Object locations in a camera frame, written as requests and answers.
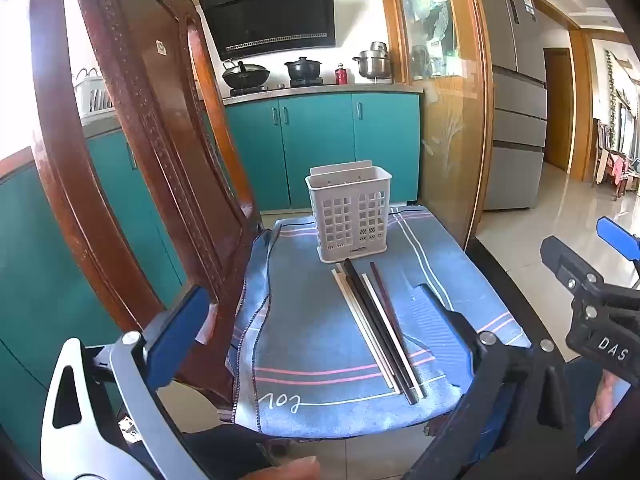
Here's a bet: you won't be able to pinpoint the dark red chopstick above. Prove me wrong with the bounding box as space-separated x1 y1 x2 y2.
369 260 407 346

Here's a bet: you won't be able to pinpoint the hanging wall decoration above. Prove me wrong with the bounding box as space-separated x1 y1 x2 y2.
605 50 633 151

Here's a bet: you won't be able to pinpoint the black range hood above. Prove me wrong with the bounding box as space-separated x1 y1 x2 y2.
197 0 336 62

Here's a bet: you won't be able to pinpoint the gas stove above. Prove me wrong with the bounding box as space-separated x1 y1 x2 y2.
230 79 325 95

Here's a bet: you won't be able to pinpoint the carved wooden chair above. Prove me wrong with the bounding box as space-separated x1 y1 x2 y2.
27 0 273 411

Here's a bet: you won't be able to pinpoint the person's left hand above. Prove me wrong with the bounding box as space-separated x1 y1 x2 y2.
240 456 321 480

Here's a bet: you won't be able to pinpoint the distant wooden chair with clothes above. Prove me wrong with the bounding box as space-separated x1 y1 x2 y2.
592 117 640 198

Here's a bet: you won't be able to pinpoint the person's left leg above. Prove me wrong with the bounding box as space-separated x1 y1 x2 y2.
182 422 301 480

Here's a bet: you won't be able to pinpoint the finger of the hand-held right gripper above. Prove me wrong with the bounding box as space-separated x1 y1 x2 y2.
540 235 621 311
596 216 640 263

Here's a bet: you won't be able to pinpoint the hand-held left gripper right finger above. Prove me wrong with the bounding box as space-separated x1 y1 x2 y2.
405 284 581 480

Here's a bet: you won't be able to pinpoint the teal cabinets under dish rack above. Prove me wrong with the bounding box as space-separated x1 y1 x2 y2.
0 125 191 461

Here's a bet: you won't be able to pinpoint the person's right hand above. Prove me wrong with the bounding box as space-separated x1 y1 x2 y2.
589 374 632 428

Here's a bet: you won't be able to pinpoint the white dish rack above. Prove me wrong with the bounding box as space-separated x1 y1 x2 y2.
74 74 117 120

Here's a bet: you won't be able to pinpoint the grey kitchen countertop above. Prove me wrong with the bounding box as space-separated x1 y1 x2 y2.
197 82 425 107

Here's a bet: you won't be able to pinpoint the silver refrigerator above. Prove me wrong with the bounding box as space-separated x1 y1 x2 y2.
470 0 548 211

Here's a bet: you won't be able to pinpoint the brown room door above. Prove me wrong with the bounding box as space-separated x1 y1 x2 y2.
542 47 573 171

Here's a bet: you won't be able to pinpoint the etched glass door wooden frame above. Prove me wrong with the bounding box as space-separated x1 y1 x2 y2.
380 0 493 251

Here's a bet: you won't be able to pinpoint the black wok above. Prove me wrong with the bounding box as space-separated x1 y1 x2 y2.
221 60 272 92

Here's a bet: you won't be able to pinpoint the steel stock pot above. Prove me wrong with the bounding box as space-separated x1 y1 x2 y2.
352 41 393 81

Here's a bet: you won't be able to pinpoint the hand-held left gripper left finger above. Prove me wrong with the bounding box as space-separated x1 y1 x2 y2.
40 285 213 480

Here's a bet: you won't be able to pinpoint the teal cabinets under stove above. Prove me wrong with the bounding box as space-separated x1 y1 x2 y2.
222 92 422 212

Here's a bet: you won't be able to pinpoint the blue striped cloth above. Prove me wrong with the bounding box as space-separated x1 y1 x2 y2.
227 204 533 438

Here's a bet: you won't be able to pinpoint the black cooking pot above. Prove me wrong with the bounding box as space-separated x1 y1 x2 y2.
284 56 324 82

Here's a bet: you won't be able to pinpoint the white plastic utensil basket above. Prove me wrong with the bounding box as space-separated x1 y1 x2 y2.
305 160 392 265

